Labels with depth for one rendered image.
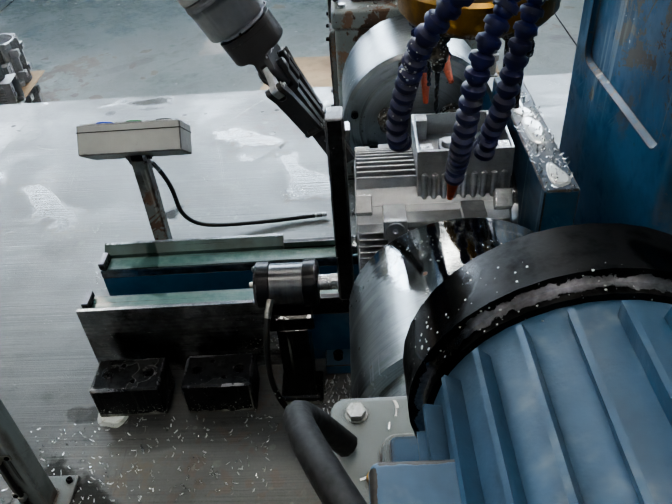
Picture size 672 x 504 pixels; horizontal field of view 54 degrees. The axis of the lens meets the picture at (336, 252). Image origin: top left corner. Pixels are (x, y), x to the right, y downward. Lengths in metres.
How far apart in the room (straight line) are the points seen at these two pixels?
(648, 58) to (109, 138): 0.79
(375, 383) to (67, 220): 0.99
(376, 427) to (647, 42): 0.55
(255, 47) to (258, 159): 0.70
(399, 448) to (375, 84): 0.70
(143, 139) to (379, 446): 0.75
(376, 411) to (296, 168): 1.01
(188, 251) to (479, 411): 0.82
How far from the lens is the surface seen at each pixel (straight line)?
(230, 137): 1.63
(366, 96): 1.08
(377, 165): 0.88
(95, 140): 1.14
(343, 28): 1.26
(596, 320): 0.31
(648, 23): 0.85
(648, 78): 0.85
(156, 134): 1.11
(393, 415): 0.51
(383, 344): 0.60
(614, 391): 0.29
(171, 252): 1.08
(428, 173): 0.84
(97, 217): 1.45
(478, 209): 0.85
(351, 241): 0.77
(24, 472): 0.91
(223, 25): 0.83
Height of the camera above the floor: 1.57
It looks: 39 degrees down
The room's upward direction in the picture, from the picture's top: 5 degrees counter-clockwise
